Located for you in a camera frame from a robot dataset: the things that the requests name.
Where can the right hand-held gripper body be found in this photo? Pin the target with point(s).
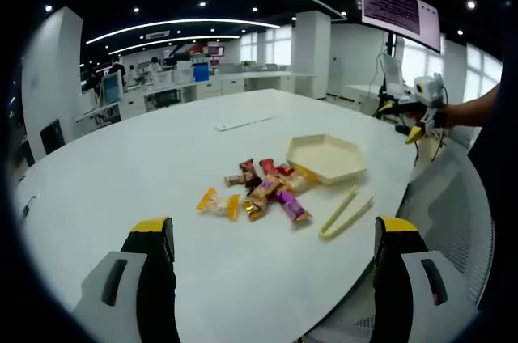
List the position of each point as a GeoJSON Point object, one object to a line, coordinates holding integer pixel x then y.
{"type": "Point", "coordinates": [430, 90]}

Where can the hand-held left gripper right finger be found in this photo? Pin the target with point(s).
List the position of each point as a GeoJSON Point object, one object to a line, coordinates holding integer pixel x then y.
{"type": "Point", "coordinates": [408, 298]}

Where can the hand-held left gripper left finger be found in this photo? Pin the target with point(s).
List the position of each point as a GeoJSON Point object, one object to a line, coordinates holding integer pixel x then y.
{"type": "Point", "coordinates": [121, 298]}

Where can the cream hexagonal container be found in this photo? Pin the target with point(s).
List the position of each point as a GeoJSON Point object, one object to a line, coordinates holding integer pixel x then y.
{"type": "Point", "coordinates": [323, 157]}

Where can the cream food tongs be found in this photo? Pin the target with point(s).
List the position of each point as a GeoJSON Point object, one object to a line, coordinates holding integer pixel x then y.
{"type": "Point", "coordinates": [324, 233]}

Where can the yellow clear snack packet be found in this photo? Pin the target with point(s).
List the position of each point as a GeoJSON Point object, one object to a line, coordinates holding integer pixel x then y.
{"type": "Point", "coordinates": [298, 181]}

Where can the orange clear snack packet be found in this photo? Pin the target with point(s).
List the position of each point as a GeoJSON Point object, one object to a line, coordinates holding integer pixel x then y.
{"type": "Point", "coordinates": [218, 205]}

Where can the red snack packet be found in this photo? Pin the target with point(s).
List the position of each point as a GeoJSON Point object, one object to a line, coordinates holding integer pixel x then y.
{"type": "Point", "coordinates": [284, 170]}

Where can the purple snack packet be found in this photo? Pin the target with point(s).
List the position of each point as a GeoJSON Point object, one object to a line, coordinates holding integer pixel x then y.
{"type": "Point", "coordinates": [293, 207]}

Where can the small red candy packet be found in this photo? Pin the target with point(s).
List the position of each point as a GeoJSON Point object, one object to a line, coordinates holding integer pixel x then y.
{"type": "Point", "coordinates": [267, 166]}

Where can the tan purple-label snack packet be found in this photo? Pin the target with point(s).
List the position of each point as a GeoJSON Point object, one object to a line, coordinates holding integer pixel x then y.
{"type": "Point", "coordinates": [265, 189]}

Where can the small brown candy packet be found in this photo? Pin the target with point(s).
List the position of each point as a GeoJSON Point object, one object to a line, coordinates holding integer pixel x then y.
{"type": "Point", "coordinates": [234, 180]}

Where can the black power adapter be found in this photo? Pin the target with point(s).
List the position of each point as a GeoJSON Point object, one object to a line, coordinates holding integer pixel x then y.
{"type": "Point", "coordinates": [401, 130]}

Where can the white laptop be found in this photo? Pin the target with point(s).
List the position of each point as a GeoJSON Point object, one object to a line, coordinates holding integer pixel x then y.
{"type": "Point", "coordinates": [392, 70]}

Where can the black monitor stand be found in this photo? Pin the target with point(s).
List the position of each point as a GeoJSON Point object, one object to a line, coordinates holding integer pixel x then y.
{"type": "Point", "coordinates": [390, 41]}

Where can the grey mesh office chair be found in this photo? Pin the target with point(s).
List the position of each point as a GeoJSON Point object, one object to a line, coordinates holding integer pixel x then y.
{"type": "Point", "coordinates": [445, 205]}

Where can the large monitor screen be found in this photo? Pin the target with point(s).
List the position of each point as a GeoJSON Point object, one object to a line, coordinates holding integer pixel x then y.
{"type": "Point", "coordinates": [396, 11]}

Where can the white square column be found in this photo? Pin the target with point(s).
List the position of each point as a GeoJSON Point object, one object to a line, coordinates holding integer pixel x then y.
{"type": "Point", "coordinates": [52, 68]}
{"type": "Point", "coordinates": [311, 52]}

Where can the long white office counter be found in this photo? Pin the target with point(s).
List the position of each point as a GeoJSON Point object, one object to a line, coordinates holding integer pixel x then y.
{"type": "Point", "coordinates": [263, 83]}

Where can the blue bin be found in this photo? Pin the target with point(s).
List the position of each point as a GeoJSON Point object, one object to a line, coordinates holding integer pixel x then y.
{"type": "Point", "coordinates": [201, 73]}

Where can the light blue screen display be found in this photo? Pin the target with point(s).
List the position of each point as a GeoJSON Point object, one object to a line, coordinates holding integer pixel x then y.
{"type": "Point", "coordinates": [112, 89]}

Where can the red wall display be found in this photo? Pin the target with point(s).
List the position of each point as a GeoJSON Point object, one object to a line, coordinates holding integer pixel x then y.
{"type": "Point", "coordinates": [198, 49]}

